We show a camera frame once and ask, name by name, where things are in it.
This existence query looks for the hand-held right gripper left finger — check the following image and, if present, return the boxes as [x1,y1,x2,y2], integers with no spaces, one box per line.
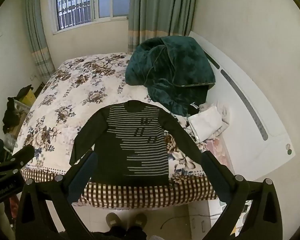
[15,150,98,240]

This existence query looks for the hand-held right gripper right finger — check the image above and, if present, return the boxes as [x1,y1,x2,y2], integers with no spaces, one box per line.
[201,150,283,240]

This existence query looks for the dark striped sweater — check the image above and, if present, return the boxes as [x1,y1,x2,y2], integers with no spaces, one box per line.
[69,100,203,187]

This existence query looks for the dark clothes pile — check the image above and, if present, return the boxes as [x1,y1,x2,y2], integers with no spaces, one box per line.
[2,84,34,133]

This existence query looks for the white folded cloth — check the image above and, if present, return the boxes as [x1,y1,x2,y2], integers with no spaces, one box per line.
[186,102,231,143]

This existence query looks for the person's grey slipper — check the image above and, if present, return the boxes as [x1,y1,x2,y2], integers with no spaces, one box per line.
[106,212,123,231]
[133,213,148,228]

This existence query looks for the yellow box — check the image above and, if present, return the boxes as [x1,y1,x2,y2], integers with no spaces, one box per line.
[20,90,37,108]

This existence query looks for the floral bedspread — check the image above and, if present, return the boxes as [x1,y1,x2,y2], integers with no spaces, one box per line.
[14,52,231,209]

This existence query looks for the person's dark trouser legs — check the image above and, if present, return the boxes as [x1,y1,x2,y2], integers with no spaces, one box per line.
[89,226,148,240]

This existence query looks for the white headboard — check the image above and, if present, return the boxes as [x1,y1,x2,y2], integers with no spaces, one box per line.
[189,31,296,181]

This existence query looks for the green plush blanket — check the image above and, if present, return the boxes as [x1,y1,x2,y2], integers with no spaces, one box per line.
[125,36,216,117]

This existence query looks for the green striped curtain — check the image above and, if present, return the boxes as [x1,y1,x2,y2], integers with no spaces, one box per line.
[127,0,198,53]
[24,0,57,81]

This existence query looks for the barred window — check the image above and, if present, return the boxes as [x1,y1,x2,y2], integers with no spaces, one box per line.
[52,0,129,35]

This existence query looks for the black floor cable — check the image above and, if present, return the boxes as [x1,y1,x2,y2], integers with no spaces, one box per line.
[162,214,191,231]

